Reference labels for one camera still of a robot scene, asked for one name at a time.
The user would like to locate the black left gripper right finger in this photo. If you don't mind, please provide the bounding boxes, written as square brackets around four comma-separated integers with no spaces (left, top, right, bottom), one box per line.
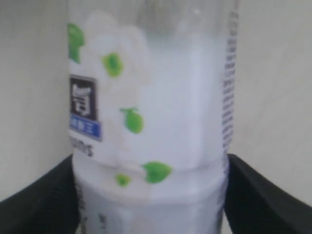
[225,154,312,234]

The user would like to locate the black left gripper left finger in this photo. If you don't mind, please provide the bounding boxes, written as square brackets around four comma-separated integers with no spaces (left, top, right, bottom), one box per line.
[0,156,79,234]

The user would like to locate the large white label bottle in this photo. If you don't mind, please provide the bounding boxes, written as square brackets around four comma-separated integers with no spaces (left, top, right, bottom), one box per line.
[68,0,240,234]

